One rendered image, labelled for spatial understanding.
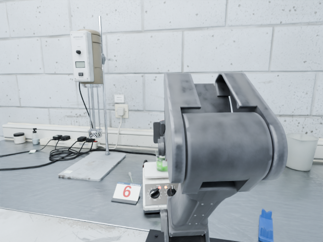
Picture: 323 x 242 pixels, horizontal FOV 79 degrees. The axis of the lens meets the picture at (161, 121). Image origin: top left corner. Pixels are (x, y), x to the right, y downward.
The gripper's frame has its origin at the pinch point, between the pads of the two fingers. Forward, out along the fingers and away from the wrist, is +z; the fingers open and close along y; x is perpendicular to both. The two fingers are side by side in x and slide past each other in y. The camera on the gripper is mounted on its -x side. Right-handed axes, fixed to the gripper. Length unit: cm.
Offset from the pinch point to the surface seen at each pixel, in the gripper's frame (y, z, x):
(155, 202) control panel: 4.6, -10.0, 21.9
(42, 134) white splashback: 75, 71, 17
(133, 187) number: 11.6, -0.3, 21.7
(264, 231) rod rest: -22.0, -24.0, 23.0
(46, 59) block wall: 68, 72, -32
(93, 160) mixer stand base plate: 33, 32, 23
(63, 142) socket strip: 57, 59, 20
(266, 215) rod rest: -26.8, -17.6, 23.4
